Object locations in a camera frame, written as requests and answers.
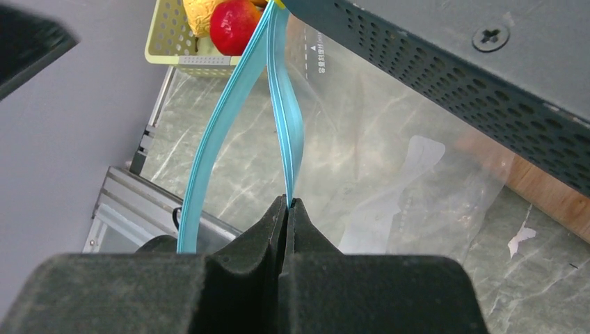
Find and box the pale green plastic basket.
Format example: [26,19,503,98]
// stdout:
[144,0,241,78]

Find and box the aluminium frame rail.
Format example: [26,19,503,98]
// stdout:
[83,68,256,253]

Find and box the yellow lemon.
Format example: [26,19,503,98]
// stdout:
[182,0,224,38]

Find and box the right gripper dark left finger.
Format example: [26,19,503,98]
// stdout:
[1,196,288,333]

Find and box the grey network switch box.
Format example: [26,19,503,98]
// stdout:
[285,1,589,195]

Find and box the clear zip bag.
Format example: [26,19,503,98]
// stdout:
[177,1,514,260]

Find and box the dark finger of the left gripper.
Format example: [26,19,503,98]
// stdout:
[1,3,79,99]

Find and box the wooden board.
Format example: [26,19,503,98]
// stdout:
[454,129,589,242]

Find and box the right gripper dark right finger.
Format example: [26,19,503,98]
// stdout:
[277,199,488,333]

